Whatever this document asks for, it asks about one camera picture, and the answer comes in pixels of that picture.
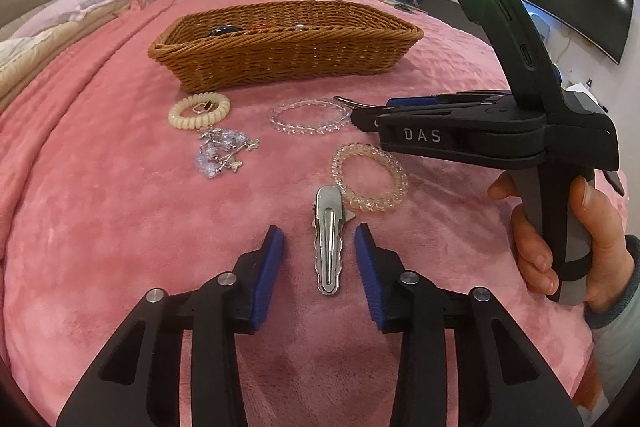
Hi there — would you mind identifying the lilac pillow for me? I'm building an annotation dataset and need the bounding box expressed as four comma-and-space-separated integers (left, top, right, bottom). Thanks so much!
10, 0, 140, 40

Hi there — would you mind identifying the brown wicker basket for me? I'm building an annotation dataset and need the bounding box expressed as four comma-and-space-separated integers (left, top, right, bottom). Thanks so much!
148, 1, 425, 94

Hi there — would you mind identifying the small silver hair clip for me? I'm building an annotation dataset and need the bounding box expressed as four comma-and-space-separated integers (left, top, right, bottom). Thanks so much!
333, 95, 372, 112

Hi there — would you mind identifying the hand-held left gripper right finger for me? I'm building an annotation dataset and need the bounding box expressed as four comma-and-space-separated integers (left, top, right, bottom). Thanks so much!
353, 222, 583, 427

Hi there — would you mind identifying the large silver hair clip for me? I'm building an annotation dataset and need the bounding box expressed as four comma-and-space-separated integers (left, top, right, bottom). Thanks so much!
311, 185, 357, 296

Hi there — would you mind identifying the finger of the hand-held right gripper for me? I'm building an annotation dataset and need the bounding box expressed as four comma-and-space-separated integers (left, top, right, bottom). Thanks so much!
386, 95, 453, 108
350, 106, 451, 131

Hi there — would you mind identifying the person's right hand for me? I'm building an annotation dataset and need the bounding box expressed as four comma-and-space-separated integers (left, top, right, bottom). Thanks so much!
487, 171, 633, 315

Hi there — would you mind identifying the beige quilt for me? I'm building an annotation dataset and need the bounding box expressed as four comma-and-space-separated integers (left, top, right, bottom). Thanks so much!
0, 2, 151, 110

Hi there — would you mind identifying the clear spiral hair tie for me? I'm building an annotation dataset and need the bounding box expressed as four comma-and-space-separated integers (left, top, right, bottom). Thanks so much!
330, 143, 408, 214

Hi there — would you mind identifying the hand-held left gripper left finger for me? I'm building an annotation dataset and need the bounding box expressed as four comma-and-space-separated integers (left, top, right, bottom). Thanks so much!
56, 225, 287, 427

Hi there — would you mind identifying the person's right forearm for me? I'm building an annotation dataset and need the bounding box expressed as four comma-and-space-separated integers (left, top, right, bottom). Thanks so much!
584, 234, 640, 410

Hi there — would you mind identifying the crystal charm bracelet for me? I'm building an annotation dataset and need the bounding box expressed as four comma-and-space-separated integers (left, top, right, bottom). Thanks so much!
192, 126, 261, 179

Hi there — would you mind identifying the cream spiral hair tie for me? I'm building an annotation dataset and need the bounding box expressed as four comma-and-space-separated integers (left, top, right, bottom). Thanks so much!
168, 92, 231, 130

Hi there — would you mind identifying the clear bead bracelet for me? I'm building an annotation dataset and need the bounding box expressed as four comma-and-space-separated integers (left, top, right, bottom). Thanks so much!
267, 99, 352, 136

